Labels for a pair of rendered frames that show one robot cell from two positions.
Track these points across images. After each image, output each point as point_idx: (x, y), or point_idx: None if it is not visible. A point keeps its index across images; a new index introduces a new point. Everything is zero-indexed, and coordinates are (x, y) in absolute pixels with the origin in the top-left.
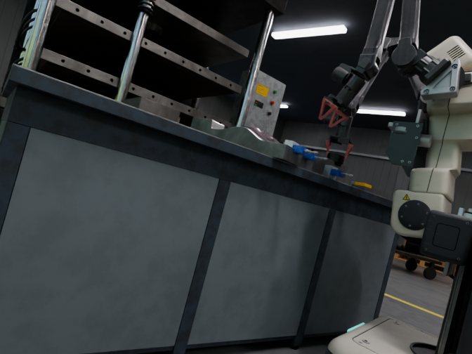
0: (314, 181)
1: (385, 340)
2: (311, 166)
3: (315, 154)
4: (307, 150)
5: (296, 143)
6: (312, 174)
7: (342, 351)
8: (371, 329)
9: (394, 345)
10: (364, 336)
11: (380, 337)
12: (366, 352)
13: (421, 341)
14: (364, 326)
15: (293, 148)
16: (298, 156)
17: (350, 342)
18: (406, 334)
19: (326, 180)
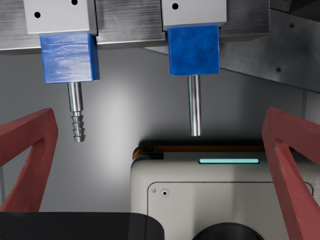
0: (231, 71)
1: (200, 203)
2: (250, 38)
3: (196, 75)
4: (69, 102)
5: (65, 32)
6: (220, 67)
7: (131, 179)
8: (216, 184)
9: (198, 212)
10: (181, 186)
11: (202, 197)
12: (139, 201)
13: (262, 226)
14: (216, 175)
15: (40, 48)
16: (110, 45)
17: (141, 185)
18: (261, 211)
19: (300, 87)
